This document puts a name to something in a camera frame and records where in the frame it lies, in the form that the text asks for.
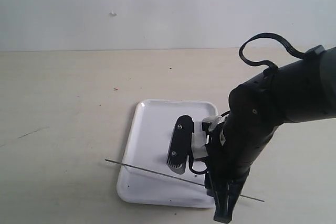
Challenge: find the thin metal skewer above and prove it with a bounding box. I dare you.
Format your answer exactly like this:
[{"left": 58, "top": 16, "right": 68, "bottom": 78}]
[{"left": 104, "top": 158, "right": 265, "bottom": 202}]

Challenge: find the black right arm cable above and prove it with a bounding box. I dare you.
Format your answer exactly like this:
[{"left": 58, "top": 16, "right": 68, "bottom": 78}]
[{"left": 238, "top": 33, "right": 308, "bottom": 76}]

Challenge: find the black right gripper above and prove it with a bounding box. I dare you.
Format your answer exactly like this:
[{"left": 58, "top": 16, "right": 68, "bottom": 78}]
[{"left": 203, "top": 113, "right": 279, "bottom": 221}]

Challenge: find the white rectangular plastic tray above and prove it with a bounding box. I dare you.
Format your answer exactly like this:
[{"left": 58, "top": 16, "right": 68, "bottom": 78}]
[{"left": 117, "top": 100, "right": 218, "bottom": 209}]

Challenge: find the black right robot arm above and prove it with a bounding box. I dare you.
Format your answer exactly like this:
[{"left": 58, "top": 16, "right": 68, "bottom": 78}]
[{"left": 205, "top": 48, "right": 335, "bottom": 223}]

